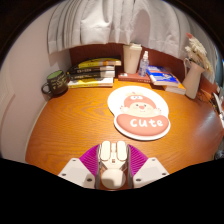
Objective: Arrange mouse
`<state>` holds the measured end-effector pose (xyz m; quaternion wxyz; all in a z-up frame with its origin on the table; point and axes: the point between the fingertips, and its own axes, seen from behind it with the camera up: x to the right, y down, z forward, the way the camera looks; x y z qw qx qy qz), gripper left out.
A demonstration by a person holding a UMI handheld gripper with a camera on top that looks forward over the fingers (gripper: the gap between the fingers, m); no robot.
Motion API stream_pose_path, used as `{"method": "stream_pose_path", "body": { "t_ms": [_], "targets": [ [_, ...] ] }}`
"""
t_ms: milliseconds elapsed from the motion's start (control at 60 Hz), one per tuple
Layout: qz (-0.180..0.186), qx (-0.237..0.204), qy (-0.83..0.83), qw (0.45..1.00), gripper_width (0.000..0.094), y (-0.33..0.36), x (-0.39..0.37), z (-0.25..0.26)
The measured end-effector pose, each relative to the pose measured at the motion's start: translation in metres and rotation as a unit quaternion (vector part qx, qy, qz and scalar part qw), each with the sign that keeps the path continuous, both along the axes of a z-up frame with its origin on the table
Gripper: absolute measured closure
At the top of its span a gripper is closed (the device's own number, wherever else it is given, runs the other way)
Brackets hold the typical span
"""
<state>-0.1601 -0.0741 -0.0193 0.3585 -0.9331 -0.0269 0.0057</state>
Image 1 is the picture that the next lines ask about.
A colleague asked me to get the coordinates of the red-brown book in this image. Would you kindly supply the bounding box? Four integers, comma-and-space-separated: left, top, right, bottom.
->
117, 71, 152, 84

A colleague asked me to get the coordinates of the white pink cartoon mouse pad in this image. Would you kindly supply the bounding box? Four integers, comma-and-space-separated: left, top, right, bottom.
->
107, 85, 172, 142

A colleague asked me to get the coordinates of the dark mug with green inside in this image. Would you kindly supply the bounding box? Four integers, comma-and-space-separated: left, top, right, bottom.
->
41, 69, 70, 98

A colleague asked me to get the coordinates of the clear spray bottle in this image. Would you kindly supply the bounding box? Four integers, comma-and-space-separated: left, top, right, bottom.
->
138, 50, 150, 78

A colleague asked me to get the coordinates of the yellow white book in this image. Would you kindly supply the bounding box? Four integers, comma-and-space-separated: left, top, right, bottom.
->
67, 77, 115, 89

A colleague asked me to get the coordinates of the yellow black cover book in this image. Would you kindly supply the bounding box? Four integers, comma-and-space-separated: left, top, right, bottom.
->
77, 57, 123, 70

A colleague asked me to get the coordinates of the white curtain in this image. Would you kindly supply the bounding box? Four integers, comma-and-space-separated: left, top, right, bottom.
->
46, 0, 214, 58

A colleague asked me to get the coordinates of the cream pitcher vase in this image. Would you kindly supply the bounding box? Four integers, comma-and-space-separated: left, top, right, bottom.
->
181, 57, 206, 100

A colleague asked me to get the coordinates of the silver laptop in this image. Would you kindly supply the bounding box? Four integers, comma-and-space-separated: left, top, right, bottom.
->
211, 87, 224, 129

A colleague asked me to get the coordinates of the black spine book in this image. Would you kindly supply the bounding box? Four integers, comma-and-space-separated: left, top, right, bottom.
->
66, 65, 116, 75
68, 70, 116, 81

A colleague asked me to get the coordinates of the blue book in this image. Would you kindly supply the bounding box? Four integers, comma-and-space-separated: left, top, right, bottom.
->
146, 65, 181, 87

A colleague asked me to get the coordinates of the white computer mouse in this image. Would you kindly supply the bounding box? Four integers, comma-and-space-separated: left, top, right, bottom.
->
98, 140, 130, 190

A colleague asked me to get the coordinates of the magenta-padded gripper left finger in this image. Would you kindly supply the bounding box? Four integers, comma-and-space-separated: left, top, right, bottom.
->
57, 144, 102, 190

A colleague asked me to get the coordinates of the orange book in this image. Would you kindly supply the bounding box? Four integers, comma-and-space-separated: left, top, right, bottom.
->
163, 83, 187, 96

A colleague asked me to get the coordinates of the cream tumbler cup with lid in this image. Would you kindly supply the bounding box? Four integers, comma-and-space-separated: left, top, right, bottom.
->
122, 42, 143, 75

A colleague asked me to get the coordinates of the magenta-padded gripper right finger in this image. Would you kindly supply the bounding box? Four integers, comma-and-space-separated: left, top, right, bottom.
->
126, 144, 170, 189

